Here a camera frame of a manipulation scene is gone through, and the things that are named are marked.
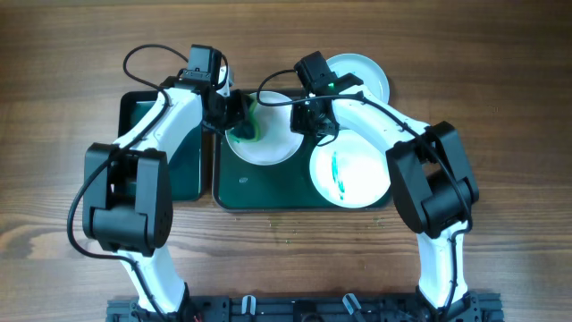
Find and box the green yellow scrub sponge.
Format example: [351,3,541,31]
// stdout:
[227,98,261,143]

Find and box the white plate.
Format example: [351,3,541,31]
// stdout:
[225,93,304,165]
[309,130,390,208]
[326,53,390,104]

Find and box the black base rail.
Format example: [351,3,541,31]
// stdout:
[105,292,505,322]

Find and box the right black cable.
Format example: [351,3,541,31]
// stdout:
[256,68,474,312]

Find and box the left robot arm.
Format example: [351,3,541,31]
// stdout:
[67,45,248,321]

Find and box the dark green serving tray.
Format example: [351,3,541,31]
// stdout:
[212,89,394,212]

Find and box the left black cable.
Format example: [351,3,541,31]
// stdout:
[66,43,191,317]

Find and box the black cable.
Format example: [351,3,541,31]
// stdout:
[66,43,191,317]
[256,68,474,312]

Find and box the black water basin tray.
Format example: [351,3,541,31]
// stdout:
[118,90,206,201]

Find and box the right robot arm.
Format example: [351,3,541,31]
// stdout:
[291,52,479,316]

